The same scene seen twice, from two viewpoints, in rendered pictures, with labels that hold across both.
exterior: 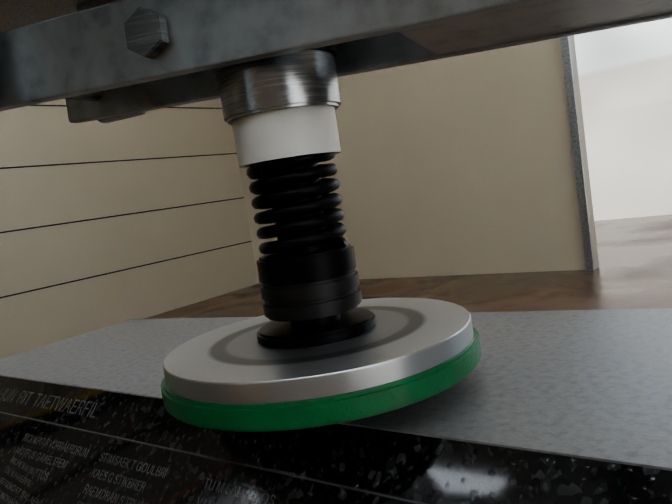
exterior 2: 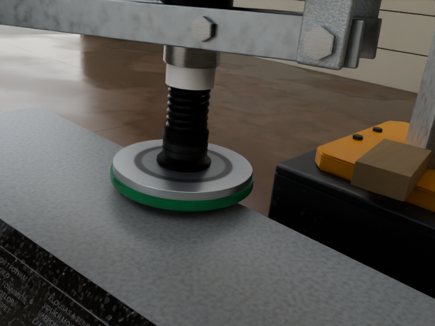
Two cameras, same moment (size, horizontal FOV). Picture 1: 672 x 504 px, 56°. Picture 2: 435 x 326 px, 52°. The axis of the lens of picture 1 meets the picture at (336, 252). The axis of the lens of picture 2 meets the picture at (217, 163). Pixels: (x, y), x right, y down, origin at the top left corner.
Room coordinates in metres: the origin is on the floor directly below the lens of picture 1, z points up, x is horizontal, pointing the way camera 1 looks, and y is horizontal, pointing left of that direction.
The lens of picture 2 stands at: (1.08, 0.10, 1.11)
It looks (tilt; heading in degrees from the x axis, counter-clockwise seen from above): 22 degrees down; 182
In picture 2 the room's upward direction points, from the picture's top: 6 degrees clockwise
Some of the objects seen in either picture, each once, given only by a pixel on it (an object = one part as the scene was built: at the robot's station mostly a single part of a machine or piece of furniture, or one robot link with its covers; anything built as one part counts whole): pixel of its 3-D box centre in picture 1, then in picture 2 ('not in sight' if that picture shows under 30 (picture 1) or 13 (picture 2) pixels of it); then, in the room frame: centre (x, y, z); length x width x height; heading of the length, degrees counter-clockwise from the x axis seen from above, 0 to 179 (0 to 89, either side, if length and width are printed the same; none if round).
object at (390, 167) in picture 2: not in sight; (393, 167); (0.22, 0.42, 0.81); 0.20 x 0.10 x 0.05; 150
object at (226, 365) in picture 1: (318, 340); (183, 165); (0.44, 0.02, 0.84); 0.21 x 0.21 x 0.01
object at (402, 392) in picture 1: (319, 345); (183, 167); (0.44, 0.02, 0.84); 0.22 x 0.22 x 0.04
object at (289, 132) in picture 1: (286, 134); (190, 72); (0.44, 0.02, 0.99); 0.07 x 0.07 x 0.04
